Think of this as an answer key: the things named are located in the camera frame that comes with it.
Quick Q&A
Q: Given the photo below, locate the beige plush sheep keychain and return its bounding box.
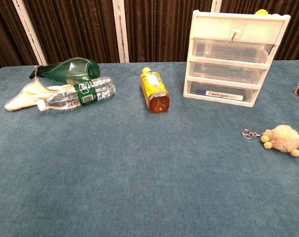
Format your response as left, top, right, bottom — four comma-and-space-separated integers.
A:
240, 124, 299, 158

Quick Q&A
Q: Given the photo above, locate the clear plastic drawer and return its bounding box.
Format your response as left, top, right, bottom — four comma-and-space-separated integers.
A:
189, 61, 268, 85
192, 38, 274, 64
186, 80, 259, 103

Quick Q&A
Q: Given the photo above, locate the white plastic drawer cabinet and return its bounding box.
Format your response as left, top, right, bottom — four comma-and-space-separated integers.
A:
183, 9, 292, 108

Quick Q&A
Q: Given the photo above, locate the yellow label tea bottle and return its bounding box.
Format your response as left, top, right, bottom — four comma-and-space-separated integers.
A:
140, 67, 170, 114

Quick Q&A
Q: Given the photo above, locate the blue velvet tablecloth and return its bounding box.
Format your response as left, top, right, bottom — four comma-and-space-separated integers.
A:
0, 59, 299, 237

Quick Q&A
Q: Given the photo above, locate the blue whiteboard marker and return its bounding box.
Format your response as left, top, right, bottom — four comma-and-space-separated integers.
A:
195, 88, 244, 101

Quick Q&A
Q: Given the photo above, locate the clear water bottle green label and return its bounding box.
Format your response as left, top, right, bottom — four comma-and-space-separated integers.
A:
37, 76, 116, 112

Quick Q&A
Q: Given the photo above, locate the dark brown curtain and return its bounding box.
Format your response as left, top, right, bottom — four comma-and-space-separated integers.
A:
0, 0, 299, 72

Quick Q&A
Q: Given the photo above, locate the green plastic bottle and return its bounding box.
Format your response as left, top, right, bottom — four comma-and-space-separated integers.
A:
29, 57, 101, 84

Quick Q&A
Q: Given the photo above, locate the cream cloth with stitched edge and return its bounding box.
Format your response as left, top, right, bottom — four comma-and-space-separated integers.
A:
4, 65, 66, 111

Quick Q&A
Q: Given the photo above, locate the white frame post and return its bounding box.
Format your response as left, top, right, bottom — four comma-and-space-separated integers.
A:
12, 0, 48, 66
112, 0, 130, 63
210, 0, 223, 13

